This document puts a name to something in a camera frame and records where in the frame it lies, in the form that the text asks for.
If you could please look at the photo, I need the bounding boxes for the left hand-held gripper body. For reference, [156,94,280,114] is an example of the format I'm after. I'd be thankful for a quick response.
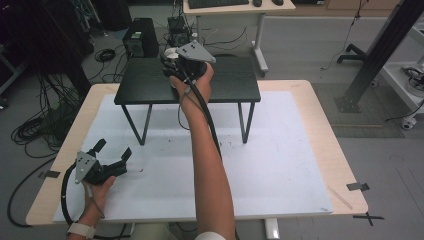
[74,151,129,186]

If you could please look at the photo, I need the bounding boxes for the thin grey gripper cable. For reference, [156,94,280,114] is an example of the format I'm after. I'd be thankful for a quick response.
[177,84,195,132]
[86,182,106,220]

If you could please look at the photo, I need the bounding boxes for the bundle of black floor cables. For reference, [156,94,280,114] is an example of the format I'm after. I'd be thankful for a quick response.
[9,71,86,160]

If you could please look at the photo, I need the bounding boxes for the black keyboard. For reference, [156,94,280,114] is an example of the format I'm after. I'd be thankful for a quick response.
[187,0,250,10]

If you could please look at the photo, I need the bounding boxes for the black tape cross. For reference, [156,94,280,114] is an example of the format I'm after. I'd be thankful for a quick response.
[352,211,385,227]

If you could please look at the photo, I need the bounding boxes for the white wheeled cart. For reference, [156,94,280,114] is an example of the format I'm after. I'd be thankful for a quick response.
[379,24,424,131]

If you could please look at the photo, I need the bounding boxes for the white office desk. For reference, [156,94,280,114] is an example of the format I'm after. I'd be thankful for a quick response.
[182,0,297,78]

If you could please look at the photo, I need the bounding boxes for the person's left hand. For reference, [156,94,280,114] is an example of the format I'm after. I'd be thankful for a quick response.
[82,175,117,216]

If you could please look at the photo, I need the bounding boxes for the black metal post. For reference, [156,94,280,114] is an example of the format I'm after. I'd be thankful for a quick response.
[333,0,424,114]

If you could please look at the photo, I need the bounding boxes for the coiled black cable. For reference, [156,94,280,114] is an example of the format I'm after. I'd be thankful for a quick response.
[94,48,117,63]

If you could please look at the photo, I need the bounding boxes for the light wooden table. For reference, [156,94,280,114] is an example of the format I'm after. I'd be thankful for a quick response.
[25,79,370,240]

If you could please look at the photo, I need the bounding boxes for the thick black gripper cable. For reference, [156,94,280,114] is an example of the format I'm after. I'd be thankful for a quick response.
[181,68,224,160]
[60,162,88,228]

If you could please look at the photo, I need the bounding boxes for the white board mat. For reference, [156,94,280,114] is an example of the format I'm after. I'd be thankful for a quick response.
[53,90,334,224]

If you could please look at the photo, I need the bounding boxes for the black stand foot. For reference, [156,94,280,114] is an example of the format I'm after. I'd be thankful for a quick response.
[336,43,368,65]

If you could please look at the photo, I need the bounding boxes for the person's right hand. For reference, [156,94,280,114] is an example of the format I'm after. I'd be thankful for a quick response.
[169,62,215,112]

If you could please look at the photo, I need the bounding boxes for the white sleeve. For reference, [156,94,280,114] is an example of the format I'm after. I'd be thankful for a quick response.
[194,231,228,240]

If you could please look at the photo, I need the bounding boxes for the long black floor cable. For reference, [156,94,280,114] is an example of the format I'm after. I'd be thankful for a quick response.
[6,156,56,229]

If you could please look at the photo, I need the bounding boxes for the white wristwatch band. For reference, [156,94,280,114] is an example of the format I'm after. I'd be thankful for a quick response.
[66,222,97,240]

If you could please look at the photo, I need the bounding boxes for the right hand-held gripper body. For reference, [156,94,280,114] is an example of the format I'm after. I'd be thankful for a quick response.
[173,40,217,83]

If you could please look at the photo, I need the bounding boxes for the thick black left gripper cable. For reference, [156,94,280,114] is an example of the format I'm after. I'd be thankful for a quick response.
[60,162,88,228]

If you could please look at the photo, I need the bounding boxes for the black computer tower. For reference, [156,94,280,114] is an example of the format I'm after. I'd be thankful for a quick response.
[122,17,160,60]

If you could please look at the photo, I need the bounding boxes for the person's beige trousers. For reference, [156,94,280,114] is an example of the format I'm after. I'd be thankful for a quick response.
[129,222,172,240]

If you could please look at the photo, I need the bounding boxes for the open-frame computer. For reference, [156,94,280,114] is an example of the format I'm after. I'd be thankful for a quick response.
[167,15,198,51]

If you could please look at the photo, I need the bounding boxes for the thin grey right gripper cable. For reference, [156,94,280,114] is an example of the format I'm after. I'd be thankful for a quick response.
[177,84,195,132]

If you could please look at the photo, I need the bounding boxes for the black desktop shelf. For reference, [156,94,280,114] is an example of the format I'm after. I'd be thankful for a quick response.
[114,56,262,147]

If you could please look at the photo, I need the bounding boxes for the thick black right gripper cable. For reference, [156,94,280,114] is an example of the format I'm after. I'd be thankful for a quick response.
[181,68,224,160]

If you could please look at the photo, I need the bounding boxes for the thin grey left gripper cable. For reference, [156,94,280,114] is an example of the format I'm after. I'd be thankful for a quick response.
[86,182,106,220]

